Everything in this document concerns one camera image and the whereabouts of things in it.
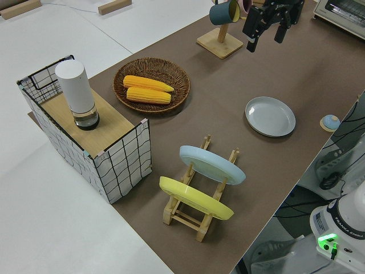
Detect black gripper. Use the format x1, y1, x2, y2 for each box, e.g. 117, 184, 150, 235
242, 0, 305, 54

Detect gray plate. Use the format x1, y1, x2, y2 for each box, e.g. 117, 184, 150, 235
245, 96, 297, 137

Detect light blue plate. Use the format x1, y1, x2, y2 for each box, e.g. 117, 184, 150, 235
179, 145, 246, 186

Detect yellow plate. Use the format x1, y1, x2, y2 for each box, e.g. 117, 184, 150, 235
159, 176, 235, 221

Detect wooden plate rack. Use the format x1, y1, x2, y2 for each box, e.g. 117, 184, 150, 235
162, 134, 241, 243

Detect pink mug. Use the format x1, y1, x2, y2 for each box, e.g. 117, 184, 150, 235
238, 0, 254, 14

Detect dark teal mug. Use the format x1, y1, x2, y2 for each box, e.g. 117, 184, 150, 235
209, 0, 241, 26

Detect wooden mug tree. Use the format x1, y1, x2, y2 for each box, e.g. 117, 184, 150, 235
196, 0, 248, 60

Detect brown table mat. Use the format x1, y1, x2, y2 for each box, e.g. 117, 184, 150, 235
27, 0, 365, 274

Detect white toaster oven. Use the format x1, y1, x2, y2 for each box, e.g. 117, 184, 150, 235
312, 0, 365, 41

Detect blue service bell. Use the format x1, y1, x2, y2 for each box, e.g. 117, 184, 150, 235
319, 114, 340, 132

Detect brown wicker basket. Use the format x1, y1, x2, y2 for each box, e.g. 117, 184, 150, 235
113, 58, 191, 114

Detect yellow corn cob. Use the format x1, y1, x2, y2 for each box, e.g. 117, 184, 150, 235
125, 86, 172, 105
123, 75, 175, 93

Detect gray stand foot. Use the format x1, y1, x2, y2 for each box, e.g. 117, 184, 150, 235
250, 239, 298, 274
314, 147, 348, 183

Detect short wooden block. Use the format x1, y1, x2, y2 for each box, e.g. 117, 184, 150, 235
98, 0, 133, 15

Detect black round device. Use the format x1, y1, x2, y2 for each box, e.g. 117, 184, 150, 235
319, 172, 342, 191

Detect white cylinder grinder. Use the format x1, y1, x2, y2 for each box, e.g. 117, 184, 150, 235
55, 59, 100, 131

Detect long wooden block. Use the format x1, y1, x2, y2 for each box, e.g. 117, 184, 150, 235
0, 0, 43, 21

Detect wire grid shelf with wood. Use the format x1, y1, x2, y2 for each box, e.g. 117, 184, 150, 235
16, 54, 152, 205

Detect thin white wire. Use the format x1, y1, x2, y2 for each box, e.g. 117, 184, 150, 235
42, 1, 99, 14

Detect black base cable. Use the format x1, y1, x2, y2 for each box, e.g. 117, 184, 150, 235
327, 243, 340, 262

